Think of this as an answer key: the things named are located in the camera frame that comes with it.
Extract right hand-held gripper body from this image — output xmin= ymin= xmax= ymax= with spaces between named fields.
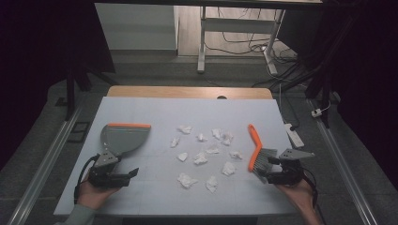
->
xmin=266 ymin=148 xmax=315 ymax=186

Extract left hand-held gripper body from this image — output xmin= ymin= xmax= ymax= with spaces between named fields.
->
xmin=87 ymin=149 xmax=131 ymax=189

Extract orange brush with grey bristles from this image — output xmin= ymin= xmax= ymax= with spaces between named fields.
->
xmin=247 ymin=123 xmax=279 ymax=185

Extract grey dustpan with orange edge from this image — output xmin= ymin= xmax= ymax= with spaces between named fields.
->
xmin=99 ymin=122 xmax=152 ymax=158

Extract person's left hand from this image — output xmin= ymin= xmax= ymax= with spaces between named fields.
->
xmin=76 ymin=179 xmax=120 ymax=211

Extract person's right hand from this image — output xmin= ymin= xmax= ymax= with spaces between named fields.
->
xmin=274 ymin=178 xmax=315 ymax=214

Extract white power strip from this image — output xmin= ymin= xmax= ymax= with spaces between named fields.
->
xmin=283 ymin=123 xmax=305 ymax=149

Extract scattered crumpled white paper scraps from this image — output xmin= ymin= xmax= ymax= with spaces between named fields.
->
xmin=169 ymin=124 xmax=244 ymax=194

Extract black metal stand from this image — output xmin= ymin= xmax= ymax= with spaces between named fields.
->
xmin=275 ymin=18 xmax=358 ymax=129
xmin=54 ymin=52 xmax=120 ymax=122

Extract white table mat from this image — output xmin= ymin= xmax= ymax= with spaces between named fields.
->
xmin=54 ymin=96 xmax=299 ymax=218

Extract wooden table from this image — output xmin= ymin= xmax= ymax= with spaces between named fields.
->
xmin=106 ymin=85 xmax=274 ymax=100

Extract dark curtain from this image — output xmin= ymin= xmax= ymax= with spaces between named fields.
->
xmin=278 ymin=0 xmax=398 ymax=191
xmin=0 ymin=0 xmax=116 ymax=172

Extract white cabinet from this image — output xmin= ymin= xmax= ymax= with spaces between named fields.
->
xmin=94 ymin=3 xmax=180 ymax=52

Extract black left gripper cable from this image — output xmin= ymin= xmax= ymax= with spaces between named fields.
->
xmin=73 ymin=154 xmax=100 ymax=205

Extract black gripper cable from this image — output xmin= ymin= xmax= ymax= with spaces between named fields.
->
xmin=300 ymin=168 xmax=321 ymax=215
xmin=73 ymin=154 xmax=100 ymax=205

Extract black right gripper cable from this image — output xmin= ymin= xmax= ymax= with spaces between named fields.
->
xmin=300 ymin=168 xmax=321 ymax=215

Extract black square floor frame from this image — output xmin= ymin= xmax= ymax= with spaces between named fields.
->
xmin=67 ymin=121 xmax=92 ymax=144

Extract aluminium rail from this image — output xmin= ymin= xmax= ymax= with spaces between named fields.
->
xmin=5 ymin=105 xmax=84 ymax=225
xmin=307 ymin=98 xmax=380 ymax=225

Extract tangle of black floor cables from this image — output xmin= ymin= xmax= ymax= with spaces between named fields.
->
xmin=205 ymin=7 xmax=314 ymax=90

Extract white metal desk frame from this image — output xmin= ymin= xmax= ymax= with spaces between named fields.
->
xmin=196 ymin=5 xmax=286 ymax=76

